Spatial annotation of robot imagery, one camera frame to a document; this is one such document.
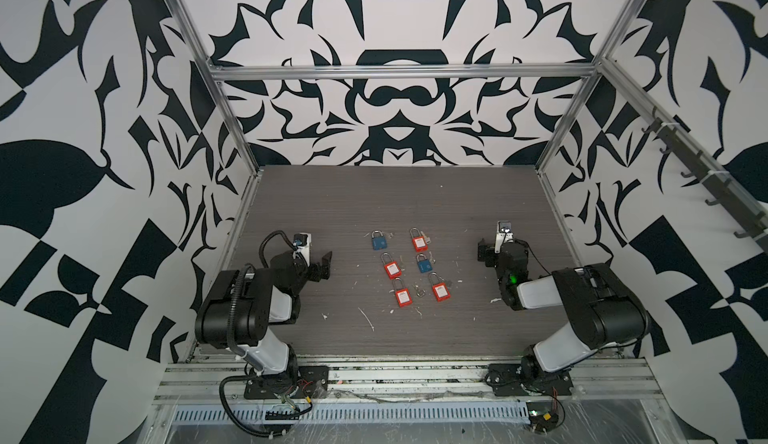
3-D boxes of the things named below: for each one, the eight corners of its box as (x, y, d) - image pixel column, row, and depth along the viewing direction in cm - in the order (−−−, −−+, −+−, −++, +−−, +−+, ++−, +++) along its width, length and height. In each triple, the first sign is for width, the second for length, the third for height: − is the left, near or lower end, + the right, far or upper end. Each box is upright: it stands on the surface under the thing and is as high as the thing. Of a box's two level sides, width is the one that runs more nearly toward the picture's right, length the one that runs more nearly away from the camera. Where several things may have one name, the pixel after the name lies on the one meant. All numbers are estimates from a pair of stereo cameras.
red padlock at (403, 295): (399, 307, 88) (399, 304, 87) (390, 281, 93) (391, 278, 92) (412, 303, 89) (412, 300, 87) (403, 278, 94) (403, 275, 92)
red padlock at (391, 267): (390, 281, 93) (390, 278, 92) (378, 257, 98) (378, 254, 97) (402, 276, 94) (402, 273, 93) (390, 253, 99) (390, 250, 98)
